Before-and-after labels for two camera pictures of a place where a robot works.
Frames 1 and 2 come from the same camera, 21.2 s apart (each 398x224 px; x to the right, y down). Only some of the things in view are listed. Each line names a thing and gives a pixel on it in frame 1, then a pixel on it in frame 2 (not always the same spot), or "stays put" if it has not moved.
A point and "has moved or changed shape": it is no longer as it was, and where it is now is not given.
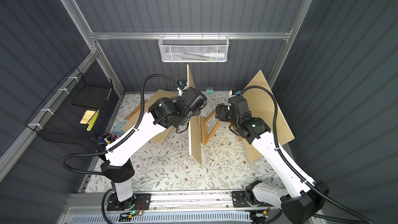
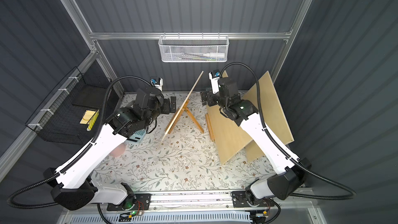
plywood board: x=195 y=128 → x=173 y=121
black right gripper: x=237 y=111 → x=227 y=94
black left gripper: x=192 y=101 → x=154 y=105
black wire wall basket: x=71 y=112 stays put
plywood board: x=133 y=118 has moved or changed shape
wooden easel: x=204 y=137 has moved or changed shape
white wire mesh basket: x=193 y=49 stays put
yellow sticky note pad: x=87 y=116 stays put
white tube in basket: x=214 y=54 stays put
